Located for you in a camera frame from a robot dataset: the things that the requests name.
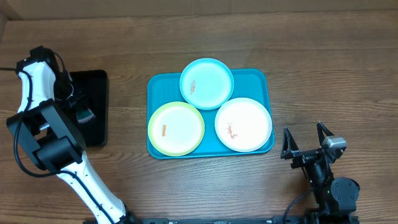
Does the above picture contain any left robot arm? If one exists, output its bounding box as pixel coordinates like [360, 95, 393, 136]
[6, 46, 140, 224]

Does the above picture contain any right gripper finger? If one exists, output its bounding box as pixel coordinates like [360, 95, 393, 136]
[317, 121, 334, 146]
[280, 127, 299, 159]

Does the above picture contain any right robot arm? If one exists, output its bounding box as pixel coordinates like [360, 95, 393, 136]
[273, 122, 360, 223]

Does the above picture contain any teal plastic serving tray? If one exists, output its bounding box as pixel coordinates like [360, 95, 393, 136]
[147, 68, 272, 159]

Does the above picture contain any black rectangular tray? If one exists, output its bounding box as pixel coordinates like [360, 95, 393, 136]
[64, 70, 109, 147]

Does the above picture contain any yellow-green plate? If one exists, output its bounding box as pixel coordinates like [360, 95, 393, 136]
[147, 101, 205, 157]

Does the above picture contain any green and white sponge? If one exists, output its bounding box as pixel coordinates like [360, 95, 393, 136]
[76, 108, 96, 123]

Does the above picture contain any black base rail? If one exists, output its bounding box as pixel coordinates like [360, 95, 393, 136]
[83, 215, 360, 224]

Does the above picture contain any light blue plate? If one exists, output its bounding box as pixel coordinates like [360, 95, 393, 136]
[179, 58, 234, 110]

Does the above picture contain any white plate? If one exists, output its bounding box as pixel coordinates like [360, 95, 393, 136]
[215, 98, 272, 152]

